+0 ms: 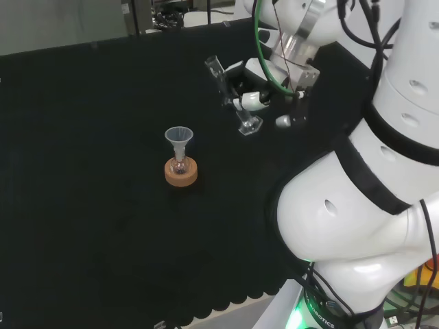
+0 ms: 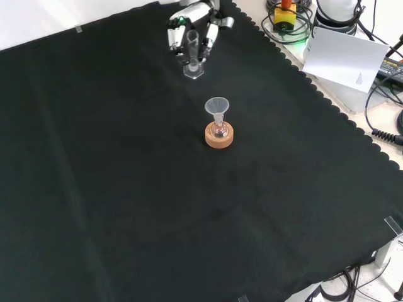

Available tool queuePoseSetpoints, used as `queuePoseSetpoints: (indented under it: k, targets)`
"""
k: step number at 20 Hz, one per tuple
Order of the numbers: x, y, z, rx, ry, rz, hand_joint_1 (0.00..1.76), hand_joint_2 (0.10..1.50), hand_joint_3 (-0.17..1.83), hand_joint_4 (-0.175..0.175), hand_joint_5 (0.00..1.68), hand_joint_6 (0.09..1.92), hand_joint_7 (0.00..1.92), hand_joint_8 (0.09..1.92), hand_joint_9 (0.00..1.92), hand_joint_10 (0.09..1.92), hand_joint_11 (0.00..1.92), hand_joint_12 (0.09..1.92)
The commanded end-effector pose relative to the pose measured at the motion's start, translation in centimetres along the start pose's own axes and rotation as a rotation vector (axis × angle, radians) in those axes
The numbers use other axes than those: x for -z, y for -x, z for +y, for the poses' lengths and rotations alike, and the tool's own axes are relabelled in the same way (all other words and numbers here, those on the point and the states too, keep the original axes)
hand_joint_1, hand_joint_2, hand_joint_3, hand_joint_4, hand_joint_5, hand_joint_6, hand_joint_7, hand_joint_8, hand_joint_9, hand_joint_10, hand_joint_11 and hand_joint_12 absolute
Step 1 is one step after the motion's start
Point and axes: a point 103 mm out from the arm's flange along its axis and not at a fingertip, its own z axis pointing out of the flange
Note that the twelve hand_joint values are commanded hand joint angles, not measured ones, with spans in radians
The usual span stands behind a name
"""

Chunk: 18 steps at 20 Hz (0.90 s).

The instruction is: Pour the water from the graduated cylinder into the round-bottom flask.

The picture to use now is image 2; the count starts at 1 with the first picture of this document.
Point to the black power adapter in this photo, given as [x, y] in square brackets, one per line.
[392, 67]

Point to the pale board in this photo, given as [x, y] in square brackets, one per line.
[343, 58]

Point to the clear round-bottom flask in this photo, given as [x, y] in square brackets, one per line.
[219, 129]

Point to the clear cloth clamp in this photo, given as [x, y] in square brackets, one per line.
[393, 225]

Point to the clear tape piece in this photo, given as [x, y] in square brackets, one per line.
[79, 29]

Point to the black cloth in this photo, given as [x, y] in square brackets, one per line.
[126, 173]

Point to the white box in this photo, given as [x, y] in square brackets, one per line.
[343, 94]

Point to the yellow stop button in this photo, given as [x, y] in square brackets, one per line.
[285, 17]

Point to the clear glass graduated cylinder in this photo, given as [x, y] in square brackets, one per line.
[192, 67]

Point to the clear plastic funnel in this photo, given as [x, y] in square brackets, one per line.
[216, 107]

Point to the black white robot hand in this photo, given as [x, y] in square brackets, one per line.
[181, 30]

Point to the silver metal bracket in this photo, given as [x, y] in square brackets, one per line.
[387, 251]

